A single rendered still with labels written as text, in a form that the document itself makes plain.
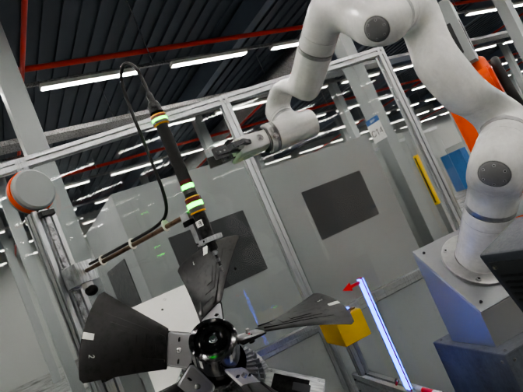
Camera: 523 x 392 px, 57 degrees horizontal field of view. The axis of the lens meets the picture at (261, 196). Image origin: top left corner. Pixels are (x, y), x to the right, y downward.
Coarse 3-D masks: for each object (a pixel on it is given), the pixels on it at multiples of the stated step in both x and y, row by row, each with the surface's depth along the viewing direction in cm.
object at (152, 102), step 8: (152, 96) 129; (152, 104) 128; (152, 112) 128; (200, 216) 125; (200, 224) 124; (208, 224) 125; (200, 232) 125; (208, 232) 124; (208, 248) 125; (216, 248) 125
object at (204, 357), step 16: (208, 320) 119; (224, 320) 119; (192, 336) 116; (208, 336) 117; (224, 336) 116; (192, 352) 113; (208, 352) 114; (224, 352) 113; (240, 352) 124; (208, 368) 114; (224, 368) 115; (224, 384) 118
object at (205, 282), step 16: (224, 240) 142; (192, 256) 146; (208, 256) 142; (224, 256) 137; (192, 272) 143; (208, 272) 137; (224, 272) 133; (192, 288) 140; (208, 288) 134; (208, 304) 131
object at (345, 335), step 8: (352, 312) 155; (360, 312) 155; (360, 320) 155; (328, 328) 160; (336, 328) 153; (344, 328) 153; (352, 328) 153; (360, 328) 154; (368, 328) 155; (328, 336) 162; (336, 336) 156; (344, 336) 152; (352, 336) 153; (360, 336) 154; (336, 344) 158; (344, 344) 152; (352, 344) 153
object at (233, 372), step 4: (232, 368) 116; (236, 368) 117; (240, 368) 119; (228, 372) 113; (232, 372) 114; (236, 372) 115; (240, 372) 117; (244, 372) 118; (248, 372) 119; (232, 376) 112; (240, 376) 114; (248, 376) 117; (252, 376) 118; (236, 380) 111; (240, 380) 112; (244, 380) 113; (248, 380) 114; (252, 380) 116; (256, 380) 117; (240, 384) 110
